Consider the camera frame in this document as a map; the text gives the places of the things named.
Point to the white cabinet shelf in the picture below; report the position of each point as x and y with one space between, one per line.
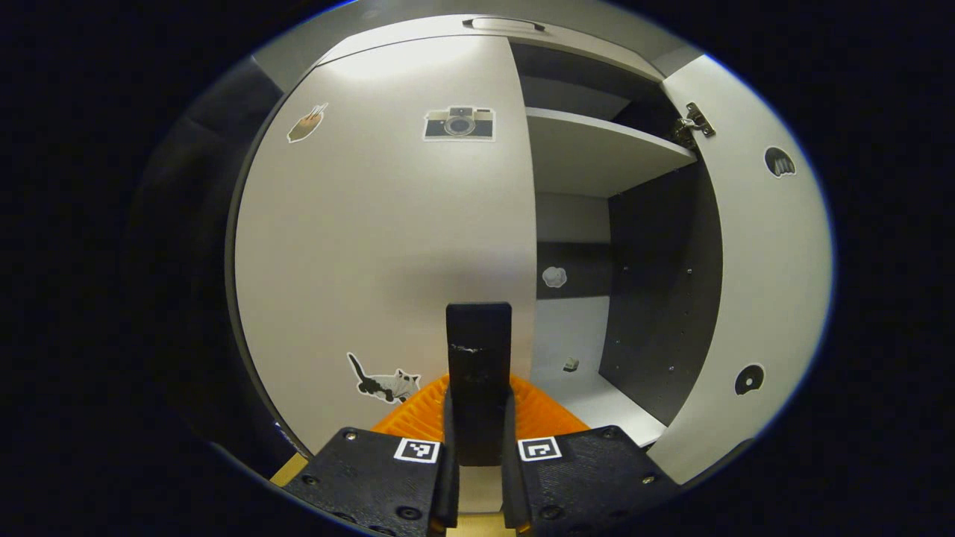
597 153

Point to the white double-door shoe cabinet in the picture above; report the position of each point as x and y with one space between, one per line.
656 283

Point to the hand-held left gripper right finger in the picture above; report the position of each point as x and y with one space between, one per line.
511 492

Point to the metal door hinge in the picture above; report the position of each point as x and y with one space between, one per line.
695 121

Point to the white shoe cabinet door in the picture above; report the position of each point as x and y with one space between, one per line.
768 283
358 239

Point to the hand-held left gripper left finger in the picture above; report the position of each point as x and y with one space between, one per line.
446 492

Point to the black backdrop cloth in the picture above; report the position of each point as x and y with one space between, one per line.
186 261

